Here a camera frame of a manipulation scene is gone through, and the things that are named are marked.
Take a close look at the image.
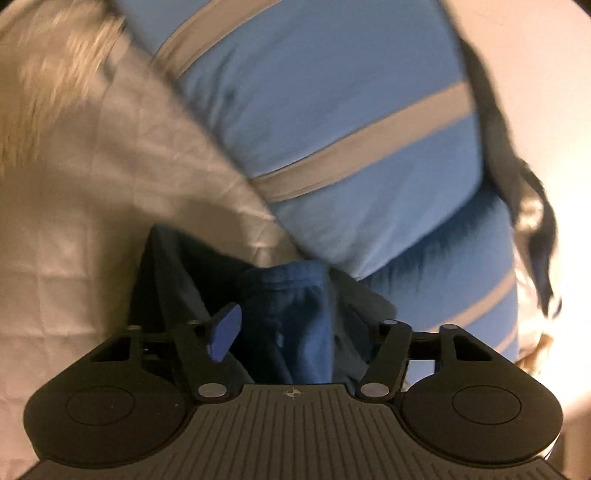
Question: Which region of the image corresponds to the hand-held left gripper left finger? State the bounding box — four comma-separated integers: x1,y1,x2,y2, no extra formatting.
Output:
89,303,244,402

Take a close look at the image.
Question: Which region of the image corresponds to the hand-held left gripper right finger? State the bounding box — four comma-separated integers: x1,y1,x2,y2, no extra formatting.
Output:
349,307,493,400

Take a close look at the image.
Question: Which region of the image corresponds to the blue fleece jacket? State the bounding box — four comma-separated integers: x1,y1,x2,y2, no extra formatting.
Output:
128,223,399,387

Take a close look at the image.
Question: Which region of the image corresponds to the blue grey-striped cushion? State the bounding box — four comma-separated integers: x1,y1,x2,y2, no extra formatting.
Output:
113,0,486,280
358,185,522,372

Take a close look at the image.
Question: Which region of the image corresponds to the black garment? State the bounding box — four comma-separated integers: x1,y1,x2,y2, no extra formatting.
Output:
459,41,563,320

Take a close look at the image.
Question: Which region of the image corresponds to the cream lace cloth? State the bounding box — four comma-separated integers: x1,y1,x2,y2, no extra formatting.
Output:
0,11,127,174

